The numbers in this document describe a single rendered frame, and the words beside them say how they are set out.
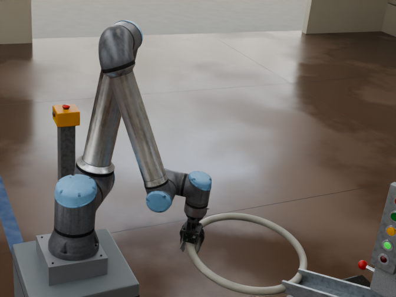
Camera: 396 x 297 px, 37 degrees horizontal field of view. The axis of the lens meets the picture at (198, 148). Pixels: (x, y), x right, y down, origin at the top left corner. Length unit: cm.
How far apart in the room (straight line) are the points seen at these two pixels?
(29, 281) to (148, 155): 65
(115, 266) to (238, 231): 195
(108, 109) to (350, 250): 250
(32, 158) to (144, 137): 306
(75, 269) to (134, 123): 60
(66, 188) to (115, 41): 56
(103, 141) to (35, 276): 56
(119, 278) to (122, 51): 86
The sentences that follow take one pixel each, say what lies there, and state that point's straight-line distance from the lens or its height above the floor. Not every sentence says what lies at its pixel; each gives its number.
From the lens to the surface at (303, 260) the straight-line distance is 242.
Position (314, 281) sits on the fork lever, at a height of 90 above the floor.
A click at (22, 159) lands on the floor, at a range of 503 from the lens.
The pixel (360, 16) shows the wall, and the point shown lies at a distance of 1059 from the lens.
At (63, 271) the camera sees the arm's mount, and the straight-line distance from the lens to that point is 225.
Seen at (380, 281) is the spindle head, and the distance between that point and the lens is 198.
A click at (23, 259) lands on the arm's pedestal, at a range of 241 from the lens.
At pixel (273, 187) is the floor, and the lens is 482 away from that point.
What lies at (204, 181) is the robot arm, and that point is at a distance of 222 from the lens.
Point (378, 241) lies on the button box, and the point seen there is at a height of 130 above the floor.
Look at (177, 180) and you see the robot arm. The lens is 223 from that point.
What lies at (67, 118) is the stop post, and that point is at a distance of 312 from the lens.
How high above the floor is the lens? 227
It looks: 25 degrees down
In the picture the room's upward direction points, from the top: 6 degrees clockwise
